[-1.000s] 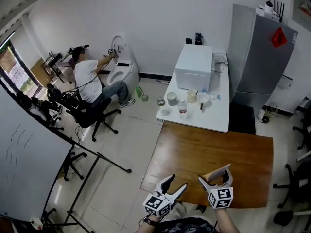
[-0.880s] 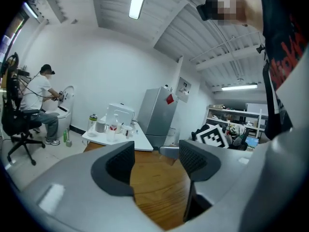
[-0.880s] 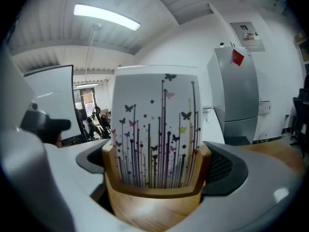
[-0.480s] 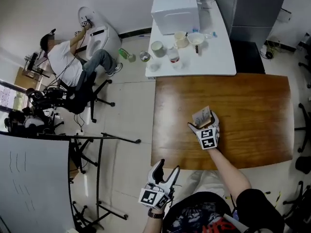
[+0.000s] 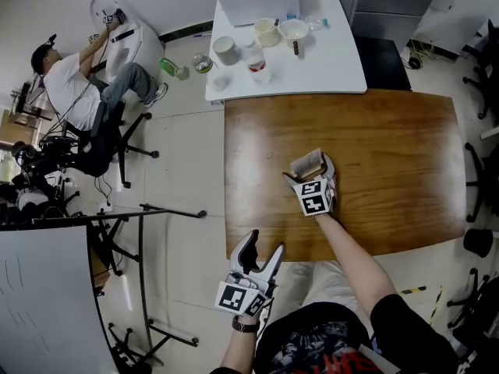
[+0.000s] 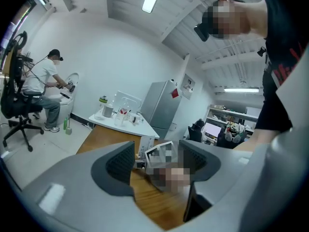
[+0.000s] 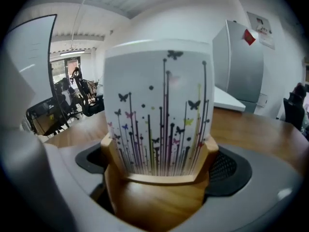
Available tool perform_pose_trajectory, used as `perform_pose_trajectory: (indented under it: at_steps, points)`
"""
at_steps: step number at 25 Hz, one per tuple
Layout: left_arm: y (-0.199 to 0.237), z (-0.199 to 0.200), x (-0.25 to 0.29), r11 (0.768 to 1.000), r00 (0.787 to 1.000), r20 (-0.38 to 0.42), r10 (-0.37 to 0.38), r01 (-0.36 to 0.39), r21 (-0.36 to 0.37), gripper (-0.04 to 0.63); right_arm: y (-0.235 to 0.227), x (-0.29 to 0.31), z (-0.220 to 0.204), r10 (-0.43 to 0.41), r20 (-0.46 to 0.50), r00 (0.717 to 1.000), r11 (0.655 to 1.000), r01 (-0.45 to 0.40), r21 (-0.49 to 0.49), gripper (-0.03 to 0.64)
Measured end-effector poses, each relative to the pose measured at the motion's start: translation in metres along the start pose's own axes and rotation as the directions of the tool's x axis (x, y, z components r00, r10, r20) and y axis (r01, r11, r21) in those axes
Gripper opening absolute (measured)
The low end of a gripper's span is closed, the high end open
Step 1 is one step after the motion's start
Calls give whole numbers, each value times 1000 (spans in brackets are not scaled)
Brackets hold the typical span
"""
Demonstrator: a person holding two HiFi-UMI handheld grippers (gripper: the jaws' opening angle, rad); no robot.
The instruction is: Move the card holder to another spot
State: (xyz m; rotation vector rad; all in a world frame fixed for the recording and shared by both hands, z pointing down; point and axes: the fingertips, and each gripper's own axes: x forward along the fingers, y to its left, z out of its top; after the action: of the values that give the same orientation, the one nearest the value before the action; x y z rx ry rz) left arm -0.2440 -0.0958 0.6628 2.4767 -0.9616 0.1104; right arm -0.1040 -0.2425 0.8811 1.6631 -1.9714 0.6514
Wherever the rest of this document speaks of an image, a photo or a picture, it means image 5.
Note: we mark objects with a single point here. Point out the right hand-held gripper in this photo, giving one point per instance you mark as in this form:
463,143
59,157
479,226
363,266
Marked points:
313,201

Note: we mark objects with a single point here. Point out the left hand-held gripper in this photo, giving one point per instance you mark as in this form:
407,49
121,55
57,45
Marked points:
234,298

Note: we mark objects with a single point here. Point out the grey rectangular block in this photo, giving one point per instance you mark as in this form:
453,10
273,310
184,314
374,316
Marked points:
308,164

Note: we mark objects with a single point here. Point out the person's left forearm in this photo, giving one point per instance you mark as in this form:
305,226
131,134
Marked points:
239,351

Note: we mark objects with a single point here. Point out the person's right forearm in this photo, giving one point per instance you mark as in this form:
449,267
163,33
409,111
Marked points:
358,267

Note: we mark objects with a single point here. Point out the dark metal wristwatch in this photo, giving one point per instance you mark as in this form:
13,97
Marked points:
245,325

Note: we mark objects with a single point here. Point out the person's black printed shirt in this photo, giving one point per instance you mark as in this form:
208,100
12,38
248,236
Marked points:
319,341

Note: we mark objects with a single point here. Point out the black metal stand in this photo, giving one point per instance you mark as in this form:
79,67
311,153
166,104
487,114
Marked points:
143,271

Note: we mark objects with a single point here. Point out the black floor mat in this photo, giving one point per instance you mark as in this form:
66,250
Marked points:
380,64

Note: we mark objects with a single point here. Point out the white bowl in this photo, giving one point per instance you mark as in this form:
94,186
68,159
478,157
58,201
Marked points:
293,29

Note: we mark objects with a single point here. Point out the cream cup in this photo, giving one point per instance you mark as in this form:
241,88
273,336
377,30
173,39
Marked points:
267,33

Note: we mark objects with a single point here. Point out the white mug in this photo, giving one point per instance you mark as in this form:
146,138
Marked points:
227,51

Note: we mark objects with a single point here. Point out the clear plastic bottle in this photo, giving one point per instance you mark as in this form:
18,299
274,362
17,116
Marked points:
312,21

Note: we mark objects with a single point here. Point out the black office chair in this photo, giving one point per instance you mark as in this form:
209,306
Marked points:
481,181
489,64
473,298
105,146

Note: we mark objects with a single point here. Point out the green plastic bottle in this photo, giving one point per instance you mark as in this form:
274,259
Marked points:
171,68

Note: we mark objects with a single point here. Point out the blue pen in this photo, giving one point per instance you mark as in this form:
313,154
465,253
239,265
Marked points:
202,35

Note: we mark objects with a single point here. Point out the yellow black hazard tape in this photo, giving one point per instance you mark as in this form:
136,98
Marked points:
436,306

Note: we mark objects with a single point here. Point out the black round bin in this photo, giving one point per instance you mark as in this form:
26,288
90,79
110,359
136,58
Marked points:
478,243

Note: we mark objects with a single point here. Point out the grey metal cabinet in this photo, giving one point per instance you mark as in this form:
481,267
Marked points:
386,2

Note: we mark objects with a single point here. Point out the whiteboard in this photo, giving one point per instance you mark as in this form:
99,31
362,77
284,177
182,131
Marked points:
43,306

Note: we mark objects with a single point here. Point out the black equipment pile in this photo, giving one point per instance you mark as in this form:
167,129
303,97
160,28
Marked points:
35,170

